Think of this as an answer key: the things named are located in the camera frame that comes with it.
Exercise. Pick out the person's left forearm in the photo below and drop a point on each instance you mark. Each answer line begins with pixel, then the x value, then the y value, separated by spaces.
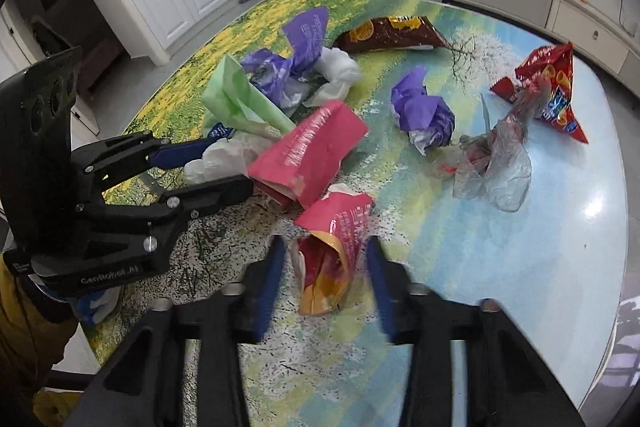
pixel 22 347

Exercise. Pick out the green plastic bag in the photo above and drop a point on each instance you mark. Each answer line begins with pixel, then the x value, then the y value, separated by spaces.
pixel 235 99

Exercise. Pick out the printed landscape tablecloth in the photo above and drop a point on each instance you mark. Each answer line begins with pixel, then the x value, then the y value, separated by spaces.
pixel 415 217

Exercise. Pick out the brown chip bag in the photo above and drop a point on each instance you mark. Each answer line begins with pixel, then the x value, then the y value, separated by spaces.
pixel 392 34

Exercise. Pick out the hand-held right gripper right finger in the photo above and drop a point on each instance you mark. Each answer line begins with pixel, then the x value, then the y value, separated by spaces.
pixel 381 294

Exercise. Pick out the clear plastic bag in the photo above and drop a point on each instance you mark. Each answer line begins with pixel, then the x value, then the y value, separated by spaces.
pixel 495 162

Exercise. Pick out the small crumpled purple wrapper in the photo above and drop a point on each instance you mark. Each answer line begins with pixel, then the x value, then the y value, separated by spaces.
pixel 425 112

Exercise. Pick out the small blue white wrapper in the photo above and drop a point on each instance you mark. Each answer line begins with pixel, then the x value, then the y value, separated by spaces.
pixel 220 130

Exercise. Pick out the large purple wrapper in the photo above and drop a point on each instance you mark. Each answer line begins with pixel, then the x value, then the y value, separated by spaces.
pixel 295 57

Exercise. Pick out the white crumpled plastic bag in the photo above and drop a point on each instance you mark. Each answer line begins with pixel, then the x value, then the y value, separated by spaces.
pixel 340 72

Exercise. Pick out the pink yellow snack packet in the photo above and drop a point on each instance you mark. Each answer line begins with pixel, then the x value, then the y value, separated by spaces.
pixel 336 247

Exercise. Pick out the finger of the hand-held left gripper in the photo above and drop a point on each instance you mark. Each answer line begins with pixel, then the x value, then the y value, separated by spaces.
pixel 220 194
pixel 175 153

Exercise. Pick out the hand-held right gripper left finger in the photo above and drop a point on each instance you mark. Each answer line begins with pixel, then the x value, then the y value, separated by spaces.
pixel 269 292

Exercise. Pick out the red snack bag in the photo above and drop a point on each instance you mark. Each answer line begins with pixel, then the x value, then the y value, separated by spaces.
pixel 552 82

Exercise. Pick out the large pink packet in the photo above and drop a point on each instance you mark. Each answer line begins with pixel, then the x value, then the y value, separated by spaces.
pixel 310 153

